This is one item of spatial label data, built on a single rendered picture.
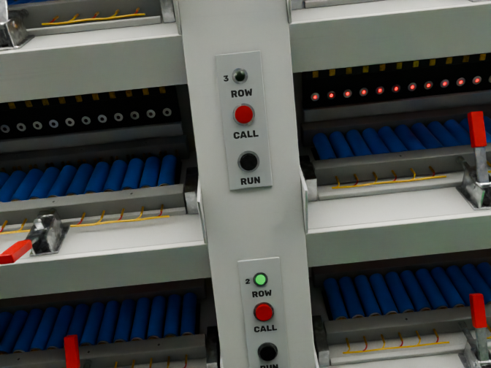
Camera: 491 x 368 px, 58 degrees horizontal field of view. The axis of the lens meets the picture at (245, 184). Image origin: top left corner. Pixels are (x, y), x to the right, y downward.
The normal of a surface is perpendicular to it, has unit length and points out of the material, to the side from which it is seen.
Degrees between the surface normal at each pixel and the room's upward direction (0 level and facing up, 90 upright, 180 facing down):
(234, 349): 90
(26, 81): 113
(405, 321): 22
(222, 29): 90
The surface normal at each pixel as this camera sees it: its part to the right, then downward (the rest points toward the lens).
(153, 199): 0.06, 0.55
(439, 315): -0.08, -0.83
